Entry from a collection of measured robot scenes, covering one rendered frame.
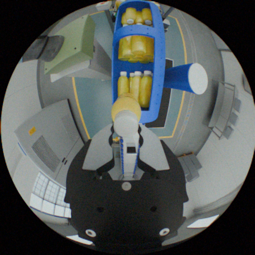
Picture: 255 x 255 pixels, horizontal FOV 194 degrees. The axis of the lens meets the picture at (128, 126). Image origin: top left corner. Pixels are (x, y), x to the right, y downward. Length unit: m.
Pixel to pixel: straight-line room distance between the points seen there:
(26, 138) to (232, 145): 4.83
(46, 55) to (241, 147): 3.87
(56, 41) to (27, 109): 2.45
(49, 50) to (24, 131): 1.15
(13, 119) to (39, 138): 1.40
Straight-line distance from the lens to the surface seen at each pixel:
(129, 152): 0.74
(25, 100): 2.80
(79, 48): 0.35
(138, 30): 0.40
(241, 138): 3.45
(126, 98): 0.15
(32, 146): 1.45
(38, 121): 1.51
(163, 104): 1.60
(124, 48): 0.46
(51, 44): 0.44
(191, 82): 0.71
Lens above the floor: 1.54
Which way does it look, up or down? 58 degrees down
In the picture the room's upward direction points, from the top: 178 degrees clockwise
